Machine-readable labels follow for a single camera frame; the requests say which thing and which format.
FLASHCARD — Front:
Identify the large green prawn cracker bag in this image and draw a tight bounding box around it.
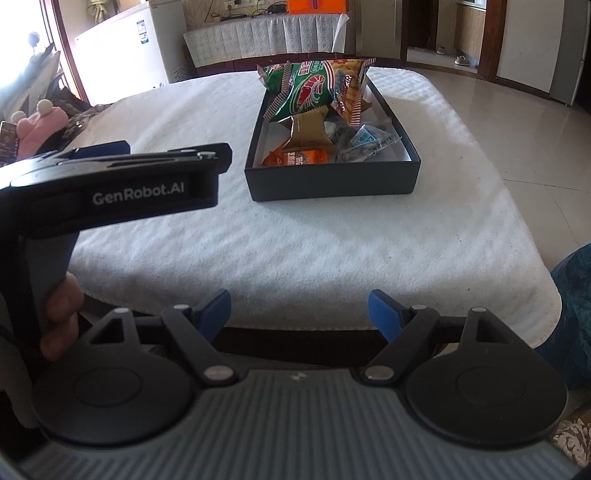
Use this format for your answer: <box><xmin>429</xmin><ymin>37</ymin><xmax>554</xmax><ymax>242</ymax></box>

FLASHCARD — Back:
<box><xmin>257</xmin><ymin>60</ymin><xmax>352</xmax><ymax>123</ymax></box>

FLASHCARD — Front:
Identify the yellow peanut packet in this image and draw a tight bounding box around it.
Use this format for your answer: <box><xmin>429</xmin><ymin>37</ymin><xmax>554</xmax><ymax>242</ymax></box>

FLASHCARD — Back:
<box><xmin>281</xmin><ymin>111</ymin><xmax>338</xmax><ymax>153</ymax></box>

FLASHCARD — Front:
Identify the clear packet with printed label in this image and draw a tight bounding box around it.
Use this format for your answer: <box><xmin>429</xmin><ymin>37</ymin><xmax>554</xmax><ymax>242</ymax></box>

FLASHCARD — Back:
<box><xmin>346</xmin><ymin>124</ymin><xmax>402</xmax><ymax>162</ymax></box>

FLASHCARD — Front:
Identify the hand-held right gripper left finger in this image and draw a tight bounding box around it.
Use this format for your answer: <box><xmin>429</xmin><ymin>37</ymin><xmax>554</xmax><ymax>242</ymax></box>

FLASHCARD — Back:
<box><xmin>88</xmin><ymin>288</ymin><xmax>237</xmax><ymax>387</ymax></box>

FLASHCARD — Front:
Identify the orange gift box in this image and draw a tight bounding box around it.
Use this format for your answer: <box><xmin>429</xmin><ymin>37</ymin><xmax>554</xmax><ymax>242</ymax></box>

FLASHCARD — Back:
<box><xmin>288</xmin><ymin>0</ymin><xmax>347</xmax><ymax>14</ymax></box>

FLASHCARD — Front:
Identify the grey refrigerator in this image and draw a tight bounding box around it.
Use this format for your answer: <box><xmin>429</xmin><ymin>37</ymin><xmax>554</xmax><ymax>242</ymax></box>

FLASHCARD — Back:
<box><xmin>549</xmin><ymin>0</ymin><xmax>591</xmax><ymax>107</ymax></box>

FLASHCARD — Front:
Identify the wooden kitchen cabinet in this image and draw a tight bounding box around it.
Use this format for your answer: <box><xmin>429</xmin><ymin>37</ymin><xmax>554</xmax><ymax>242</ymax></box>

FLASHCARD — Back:
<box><xmin>455</xmin><ymin>0</ymin><xmax>485</xmax><ymax>58</ymax></box>

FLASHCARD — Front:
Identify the person's left hand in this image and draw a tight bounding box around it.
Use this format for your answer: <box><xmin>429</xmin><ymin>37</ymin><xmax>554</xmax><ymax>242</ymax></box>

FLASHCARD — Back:
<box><xmin>39</xmin><ymin>272</ymin><xmax>86</xmax><ymax>363</ymax></box>

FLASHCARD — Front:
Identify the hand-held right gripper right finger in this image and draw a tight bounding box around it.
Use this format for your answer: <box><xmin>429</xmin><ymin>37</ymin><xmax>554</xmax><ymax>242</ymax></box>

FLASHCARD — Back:
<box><xmin>362</xmin><ymin>288</ymin><xmax>506</xmax><ymax>386</ymax></box>

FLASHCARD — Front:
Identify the small orange sawtooth-edged packet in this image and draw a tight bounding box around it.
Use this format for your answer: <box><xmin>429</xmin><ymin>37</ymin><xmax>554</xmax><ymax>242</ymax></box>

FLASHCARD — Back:
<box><xmin>263</xmin><ymin>148</ymin><xmax>335</xmax><ymax>168</ymax></box>

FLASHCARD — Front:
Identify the dark cloth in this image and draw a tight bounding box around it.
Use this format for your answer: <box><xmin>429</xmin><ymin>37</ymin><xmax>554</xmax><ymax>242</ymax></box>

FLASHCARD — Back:
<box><xmin>46</xmin><ymin>74</ymin><xmax>93</xmax><ymax>116</ymax></box>

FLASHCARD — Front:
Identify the dark blue cardboard box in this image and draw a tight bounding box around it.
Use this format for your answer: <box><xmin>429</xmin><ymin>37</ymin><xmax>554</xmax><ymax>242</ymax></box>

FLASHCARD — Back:
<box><xmin>244</xmin><ymin>60</ymin><xmax>422</xmax><ymax>202</ymax></box>

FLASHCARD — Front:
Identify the patterned brown bedspread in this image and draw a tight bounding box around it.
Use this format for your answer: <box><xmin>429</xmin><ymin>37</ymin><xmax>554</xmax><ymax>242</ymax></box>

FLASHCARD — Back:
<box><xmin>67</xmin><ymin>104</ymin><xmax>114</xmax><ymax>139</ymax></box>

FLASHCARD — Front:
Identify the green and orange chip bag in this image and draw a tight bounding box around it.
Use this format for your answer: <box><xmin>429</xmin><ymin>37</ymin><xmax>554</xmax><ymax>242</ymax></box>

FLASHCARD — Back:
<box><xmin>330</xmin><ymin>56</ymin><xmax>377</xmax><ymax>127</ymax></box>

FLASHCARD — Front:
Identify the cabinet with white lace cloth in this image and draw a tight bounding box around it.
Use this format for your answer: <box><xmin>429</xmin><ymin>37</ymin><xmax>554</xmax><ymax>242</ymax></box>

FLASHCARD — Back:
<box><xmin>183</xmin><ymin>11</ymin><xmax>349</xmax><ymax>70</ymax></box>

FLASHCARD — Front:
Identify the brown wooden television cabinet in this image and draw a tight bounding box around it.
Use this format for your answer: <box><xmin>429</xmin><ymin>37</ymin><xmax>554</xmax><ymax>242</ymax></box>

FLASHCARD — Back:
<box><xmin>196</xmin><ymin>58</ymin><xmax>259</xmax><ymax>77</ymax></box>

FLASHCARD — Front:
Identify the pink plush toy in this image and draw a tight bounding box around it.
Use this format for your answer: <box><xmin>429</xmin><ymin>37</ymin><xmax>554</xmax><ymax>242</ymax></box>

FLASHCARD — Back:
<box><xmin>11</xmin><ymin>98</ymin><xmax>70</xmax><ymax>158</ymax></box>

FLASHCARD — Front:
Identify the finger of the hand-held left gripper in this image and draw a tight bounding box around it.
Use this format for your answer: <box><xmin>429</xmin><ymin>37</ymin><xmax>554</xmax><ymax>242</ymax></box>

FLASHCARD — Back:
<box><xmin>67</xmin><ymin>140</ymin><xmax>131</xmax><ymax>158</ymax></box>
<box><xmin>54</xmin><ymin>143</ymin><xmax>233</xmax><ymax>174</ymax></box>

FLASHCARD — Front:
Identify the large window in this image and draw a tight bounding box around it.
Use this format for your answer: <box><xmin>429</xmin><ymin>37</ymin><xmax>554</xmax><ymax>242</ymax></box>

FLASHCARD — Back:
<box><xmin>0</xmin><ymin>0</ymin><xmax>88</xmax><ymax>107</ymax></box>

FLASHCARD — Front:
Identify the white chest freezer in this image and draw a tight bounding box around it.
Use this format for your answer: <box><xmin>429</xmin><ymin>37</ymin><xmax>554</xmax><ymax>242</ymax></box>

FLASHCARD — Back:
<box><xmin>74</xmin><ymin>0</ymin><xmax>188</xmax><ymax>109</ymax></box>

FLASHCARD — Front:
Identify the small smartphone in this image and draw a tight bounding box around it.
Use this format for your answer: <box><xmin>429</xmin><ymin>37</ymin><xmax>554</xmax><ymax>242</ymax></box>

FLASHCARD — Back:
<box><xmin>0</xmin><ymin>121</ymin><xmax>21</xmax><ymax>168</ymax></box>

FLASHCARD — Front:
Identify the blue patterned cloth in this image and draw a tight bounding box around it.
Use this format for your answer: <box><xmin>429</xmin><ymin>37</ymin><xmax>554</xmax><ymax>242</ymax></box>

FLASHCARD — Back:
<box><xmin>549</xmin><ymin>247</ymin><xmax>591</xmax><ymax>393</ymax></box>

